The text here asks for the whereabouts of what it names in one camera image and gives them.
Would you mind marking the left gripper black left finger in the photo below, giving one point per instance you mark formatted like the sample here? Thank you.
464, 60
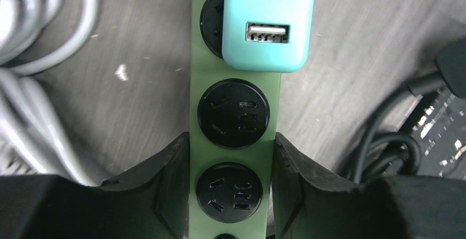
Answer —
150, 200

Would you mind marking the green power strip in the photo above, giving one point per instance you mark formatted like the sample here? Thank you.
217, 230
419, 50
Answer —
206, 70

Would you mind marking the teal plug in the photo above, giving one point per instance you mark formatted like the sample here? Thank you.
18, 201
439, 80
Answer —
266, 35

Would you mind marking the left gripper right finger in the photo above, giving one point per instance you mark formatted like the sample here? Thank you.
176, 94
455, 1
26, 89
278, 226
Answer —
311, 201

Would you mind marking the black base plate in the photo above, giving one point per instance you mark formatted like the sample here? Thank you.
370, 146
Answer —
438, 124

